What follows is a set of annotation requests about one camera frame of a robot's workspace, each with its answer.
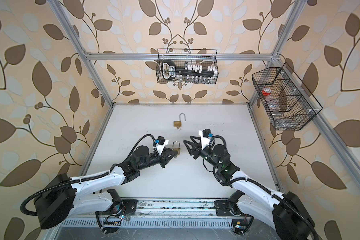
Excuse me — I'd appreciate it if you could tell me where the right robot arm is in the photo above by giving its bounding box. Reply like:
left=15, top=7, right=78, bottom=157
left=184, top=135, right=320, bottom=240

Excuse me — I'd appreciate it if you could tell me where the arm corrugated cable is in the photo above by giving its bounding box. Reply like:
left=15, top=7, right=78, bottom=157
left=20, top=133, right=157, bottom=217
left=211, top=134, right=319, bottom=240

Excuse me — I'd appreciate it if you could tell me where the small brass padlock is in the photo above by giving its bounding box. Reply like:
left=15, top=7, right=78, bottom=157
left=172, top=141, right=181, bottom=156

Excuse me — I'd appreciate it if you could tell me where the black socket set holder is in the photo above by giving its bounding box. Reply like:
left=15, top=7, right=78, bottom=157
left=156, top=60, right=219, bottom=81

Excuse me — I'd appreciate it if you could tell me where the back wire basket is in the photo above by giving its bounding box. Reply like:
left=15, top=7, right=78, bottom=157
left=156, top=48, right=219, bottom=85

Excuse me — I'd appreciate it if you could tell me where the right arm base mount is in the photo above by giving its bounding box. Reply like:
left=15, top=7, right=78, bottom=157
left=214, top=200, right=247, bottom=218

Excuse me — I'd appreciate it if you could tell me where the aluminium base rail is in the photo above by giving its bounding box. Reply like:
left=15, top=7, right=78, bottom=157
left=52, top=197, right=301, bottom=218

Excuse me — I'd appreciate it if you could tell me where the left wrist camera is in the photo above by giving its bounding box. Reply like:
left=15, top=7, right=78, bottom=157
left=154, top=136, right=169, bottom=157

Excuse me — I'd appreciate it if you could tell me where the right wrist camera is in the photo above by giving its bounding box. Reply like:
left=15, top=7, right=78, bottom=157
left=199, top=129, right=213, bottom=150

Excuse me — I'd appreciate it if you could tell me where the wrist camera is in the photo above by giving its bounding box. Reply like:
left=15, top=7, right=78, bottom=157
left=199, top=129, right=213, bottom=150
left=154, top=136, right=169, bottom=157

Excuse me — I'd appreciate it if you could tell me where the right wire basket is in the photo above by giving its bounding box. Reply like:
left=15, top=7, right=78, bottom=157
left=252, top=63, right=323, bottom=131

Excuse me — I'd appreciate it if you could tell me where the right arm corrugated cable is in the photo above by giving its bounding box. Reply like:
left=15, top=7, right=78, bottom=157
left=211, top=134, right=319, bottom=240

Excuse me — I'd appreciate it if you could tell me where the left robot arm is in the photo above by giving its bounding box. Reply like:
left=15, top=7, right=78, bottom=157
left=20, top=146, right=178, bottom=230

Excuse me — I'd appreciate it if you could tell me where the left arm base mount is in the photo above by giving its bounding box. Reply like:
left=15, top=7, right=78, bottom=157
left=96, top=198, right=138, bottom=217

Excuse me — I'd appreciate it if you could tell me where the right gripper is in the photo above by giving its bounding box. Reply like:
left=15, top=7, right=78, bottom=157
left=184, top=135, right=221, bottom=171

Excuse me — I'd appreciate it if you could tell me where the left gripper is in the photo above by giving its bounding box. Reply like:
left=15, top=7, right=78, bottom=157
left=137, top=146, right=178, bottom=172

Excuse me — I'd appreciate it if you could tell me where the large brass padlock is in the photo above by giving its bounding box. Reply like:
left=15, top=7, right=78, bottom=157
left=173, top=113, right=186, bottom=128

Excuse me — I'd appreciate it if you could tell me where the wire basket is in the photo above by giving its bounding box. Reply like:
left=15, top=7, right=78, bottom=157
left=156, top=48, right=219, bottom=85
left=252, top=63, right=323, bottom=131

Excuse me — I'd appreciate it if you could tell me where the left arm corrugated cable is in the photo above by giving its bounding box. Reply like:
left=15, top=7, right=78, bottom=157
left=20, top=133, right=157, bottom=217

